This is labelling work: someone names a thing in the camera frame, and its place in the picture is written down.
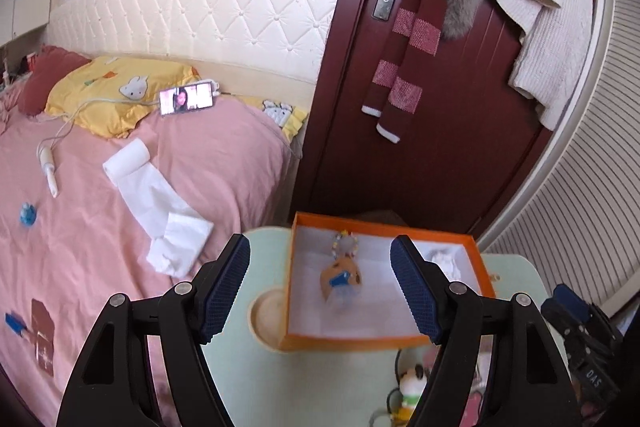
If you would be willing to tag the white yellow plush toy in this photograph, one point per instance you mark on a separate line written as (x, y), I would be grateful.
(412, 387)

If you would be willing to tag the brown pink flat packet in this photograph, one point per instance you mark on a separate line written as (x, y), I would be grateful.
(42, 332)

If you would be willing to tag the white wardrobe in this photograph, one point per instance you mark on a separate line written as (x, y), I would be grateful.
(30, 7)

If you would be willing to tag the red pillow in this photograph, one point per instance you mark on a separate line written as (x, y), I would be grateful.
(45, 77)

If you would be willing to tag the smartphone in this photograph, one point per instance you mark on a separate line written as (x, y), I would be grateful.
(187, 98)

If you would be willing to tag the pink quilt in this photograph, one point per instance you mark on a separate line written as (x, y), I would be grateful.
(90, 247)

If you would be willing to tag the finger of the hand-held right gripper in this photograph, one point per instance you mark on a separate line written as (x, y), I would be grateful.
(570, 307)

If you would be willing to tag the yellow cartoon pillow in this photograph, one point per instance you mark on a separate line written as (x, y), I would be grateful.
(285, 119)
(100, 97)

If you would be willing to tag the white knit sweater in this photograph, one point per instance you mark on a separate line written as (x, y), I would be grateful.
(545, 17)

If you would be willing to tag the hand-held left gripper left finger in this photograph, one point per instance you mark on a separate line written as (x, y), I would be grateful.
(225, 292)

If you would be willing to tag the white toilet paper roll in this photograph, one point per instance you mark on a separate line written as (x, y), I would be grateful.
(150, 197)

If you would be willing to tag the red white striped scarf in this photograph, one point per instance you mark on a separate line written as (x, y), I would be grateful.
(417, 32)

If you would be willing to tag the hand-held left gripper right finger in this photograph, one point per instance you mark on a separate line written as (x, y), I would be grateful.
(415, 292)

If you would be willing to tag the orange cardboard box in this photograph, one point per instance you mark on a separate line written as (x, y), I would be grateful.
(300, 297)

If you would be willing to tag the dark red door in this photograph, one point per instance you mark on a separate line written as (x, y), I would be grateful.
(470, 147)

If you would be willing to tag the small blue block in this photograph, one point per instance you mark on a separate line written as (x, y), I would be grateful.
(15, 324)

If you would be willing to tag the cream tufted headboard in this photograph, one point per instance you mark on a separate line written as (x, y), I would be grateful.
(200, 12)

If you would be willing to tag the small blue toy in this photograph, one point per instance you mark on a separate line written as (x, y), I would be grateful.
(28, 214)

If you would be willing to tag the mint green cartoon desktop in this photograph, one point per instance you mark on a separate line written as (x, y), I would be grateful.
(265, 377)

